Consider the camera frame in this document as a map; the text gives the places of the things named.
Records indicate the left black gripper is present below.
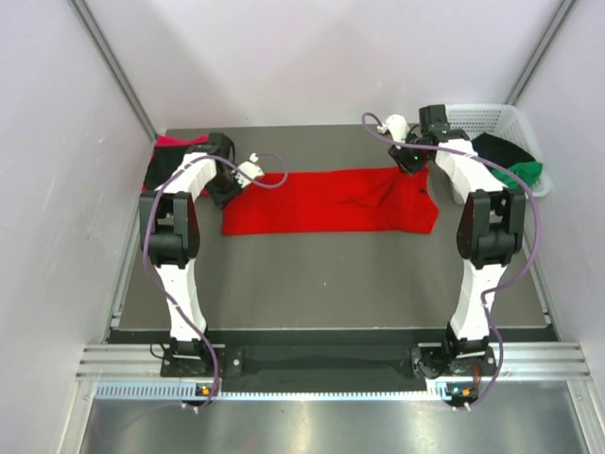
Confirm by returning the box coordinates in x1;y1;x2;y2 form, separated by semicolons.
205;166;246;210

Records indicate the red t shirt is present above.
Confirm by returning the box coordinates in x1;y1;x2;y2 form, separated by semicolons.
221;166;439;236

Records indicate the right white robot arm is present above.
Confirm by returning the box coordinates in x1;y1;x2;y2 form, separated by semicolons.
380;105;526;379

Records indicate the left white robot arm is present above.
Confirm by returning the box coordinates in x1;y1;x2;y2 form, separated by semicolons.
138;132;243;377

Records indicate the folded pink t shirt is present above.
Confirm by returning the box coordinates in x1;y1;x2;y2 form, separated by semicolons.
141;134;212;201

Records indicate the black t shirt in basket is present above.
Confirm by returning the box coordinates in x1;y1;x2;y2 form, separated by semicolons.
472;133;535;169

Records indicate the white plastic basket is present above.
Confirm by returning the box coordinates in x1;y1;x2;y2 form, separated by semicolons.
436;104;550;204

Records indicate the green t shirt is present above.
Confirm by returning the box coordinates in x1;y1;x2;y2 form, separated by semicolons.
491;161;543;188

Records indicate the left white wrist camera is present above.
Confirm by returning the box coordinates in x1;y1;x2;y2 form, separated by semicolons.
234;153;265;189

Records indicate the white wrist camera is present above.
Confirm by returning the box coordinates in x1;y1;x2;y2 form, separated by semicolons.
234;153;265;189
377;113;411;143

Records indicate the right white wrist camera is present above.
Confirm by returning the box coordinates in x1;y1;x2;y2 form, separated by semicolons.
377;113;411;143

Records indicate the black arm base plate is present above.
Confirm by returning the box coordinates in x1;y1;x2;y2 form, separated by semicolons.
159;343;501;379

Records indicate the left aluminium corner post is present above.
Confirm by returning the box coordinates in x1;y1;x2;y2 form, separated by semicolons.
67;0;158;142

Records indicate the aluminium corner post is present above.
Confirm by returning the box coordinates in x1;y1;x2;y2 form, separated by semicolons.
505;0;579;105
67;0;158;142

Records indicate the grey slotted cable duct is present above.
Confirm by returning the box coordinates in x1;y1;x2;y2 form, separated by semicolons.
95;381;471;402

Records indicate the right aluminium corner post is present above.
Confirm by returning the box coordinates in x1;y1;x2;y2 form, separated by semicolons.
505;0;579;105

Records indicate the aluminium frame rail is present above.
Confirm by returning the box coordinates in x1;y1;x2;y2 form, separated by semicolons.
76;341;590;381

